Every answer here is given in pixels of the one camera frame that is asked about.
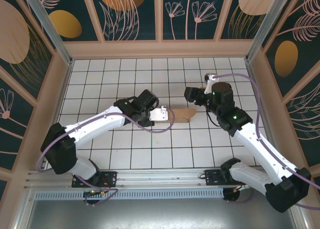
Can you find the brown cardboard paper box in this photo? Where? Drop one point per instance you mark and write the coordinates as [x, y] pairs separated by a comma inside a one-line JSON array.
[[182, 115]]

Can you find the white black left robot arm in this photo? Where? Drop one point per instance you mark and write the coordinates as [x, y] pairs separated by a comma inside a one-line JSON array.
[[90, 129]]

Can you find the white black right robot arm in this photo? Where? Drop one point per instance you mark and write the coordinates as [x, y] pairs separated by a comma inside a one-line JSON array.
[[262, 151]]

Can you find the dark panel pink flowers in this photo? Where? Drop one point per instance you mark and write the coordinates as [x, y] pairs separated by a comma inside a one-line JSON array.
[[217, 26]]

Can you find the dark panel pale circle grass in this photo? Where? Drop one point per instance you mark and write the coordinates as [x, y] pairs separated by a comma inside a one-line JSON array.
[[232, 26]]

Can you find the dark panel yellow oval leaf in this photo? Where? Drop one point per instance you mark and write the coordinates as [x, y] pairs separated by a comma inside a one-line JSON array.
[[286, 59]]

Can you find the aluminium front beam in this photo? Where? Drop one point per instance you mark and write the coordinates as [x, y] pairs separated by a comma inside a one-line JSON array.
[[160, 179]]

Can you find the dark panel orange circle leaves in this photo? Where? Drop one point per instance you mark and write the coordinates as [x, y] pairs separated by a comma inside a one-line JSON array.
[[147, 19]]

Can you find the dark panel pink leaves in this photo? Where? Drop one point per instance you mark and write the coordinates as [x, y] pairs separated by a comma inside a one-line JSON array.
[[307, 119]]

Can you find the grey metal sheet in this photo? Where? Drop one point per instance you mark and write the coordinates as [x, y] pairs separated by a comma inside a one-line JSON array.
[[160, 214]]

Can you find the dark panel orange oval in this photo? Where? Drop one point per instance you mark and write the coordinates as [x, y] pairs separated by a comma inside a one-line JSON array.
[[75, 4]]

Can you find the dark panel single pink flower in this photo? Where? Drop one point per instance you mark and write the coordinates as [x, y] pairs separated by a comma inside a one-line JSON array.
[[15, 129]]

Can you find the dark panel large pale circle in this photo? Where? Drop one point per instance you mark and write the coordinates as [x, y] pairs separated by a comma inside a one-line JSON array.
[[15, 39]]

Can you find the aluminium corner post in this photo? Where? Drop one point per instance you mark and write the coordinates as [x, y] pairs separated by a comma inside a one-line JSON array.
[[47, 29], [271, 24]]

